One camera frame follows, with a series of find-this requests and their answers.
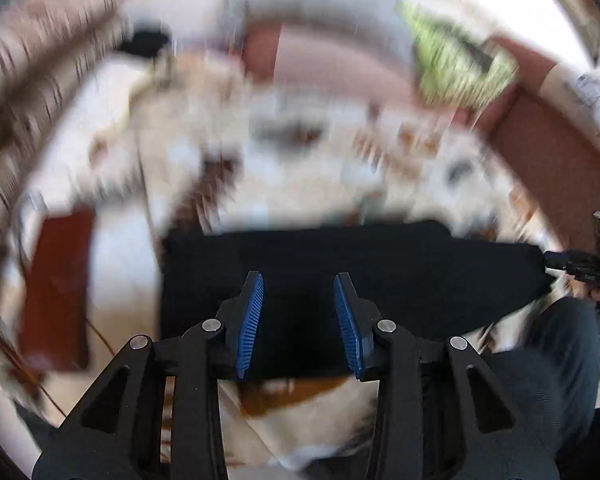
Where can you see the leaf print blanket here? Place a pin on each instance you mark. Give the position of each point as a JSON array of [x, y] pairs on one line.
[[290, 160]]

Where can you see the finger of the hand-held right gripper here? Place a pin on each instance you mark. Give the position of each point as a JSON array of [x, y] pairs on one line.
[[555, 260]]

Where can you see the striped beige pillow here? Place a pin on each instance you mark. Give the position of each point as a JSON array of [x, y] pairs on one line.
[[35, 105], [55, 15]]

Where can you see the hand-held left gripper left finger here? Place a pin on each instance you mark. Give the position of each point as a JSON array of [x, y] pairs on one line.
[[247, 325]]

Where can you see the brown rectangular board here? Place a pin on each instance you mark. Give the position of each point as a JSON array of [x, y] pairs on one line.
[[57, 290]]

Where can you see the black pants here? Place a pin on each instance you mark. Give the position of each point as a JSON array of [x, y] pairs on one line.
[[380, 280]]

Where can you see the small black cloth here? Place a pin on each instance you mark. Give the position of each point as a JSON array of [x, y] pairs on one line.
[[145, 42]]

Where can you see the light grey crumpled cloth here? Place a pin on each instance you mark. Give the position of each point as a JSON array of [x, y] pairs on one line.
[[597, 97]]

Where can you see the green patterned blanket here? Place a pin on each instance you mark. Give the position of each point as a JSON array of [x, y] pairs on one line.
[[455, 65]]

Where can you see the brown and pink sofa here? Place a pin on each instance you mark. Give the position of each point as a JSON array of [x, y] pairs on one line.
[[545, 160]]

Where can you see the person's leg in dark trousers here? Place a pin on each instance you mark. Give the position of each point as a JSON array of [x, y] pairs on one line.
[[545, 385]]

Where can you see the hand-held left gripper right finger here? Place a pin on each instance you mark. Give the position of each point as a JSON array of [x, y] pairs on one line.
[[347, 325]]

